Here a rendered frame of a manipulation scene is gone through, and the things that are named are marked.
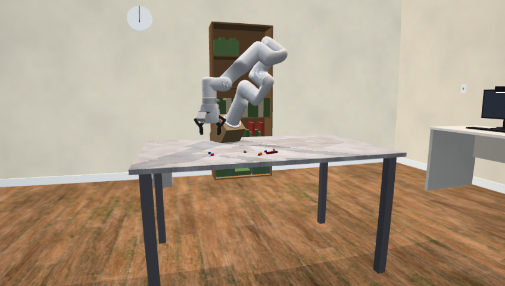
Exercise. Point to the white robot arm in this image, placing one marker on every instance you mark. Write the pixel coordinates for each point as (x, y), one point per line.
(261, 56)

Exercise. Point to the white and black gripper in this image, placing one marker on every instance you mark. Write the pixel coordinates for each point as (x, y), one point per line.
(212, 117)

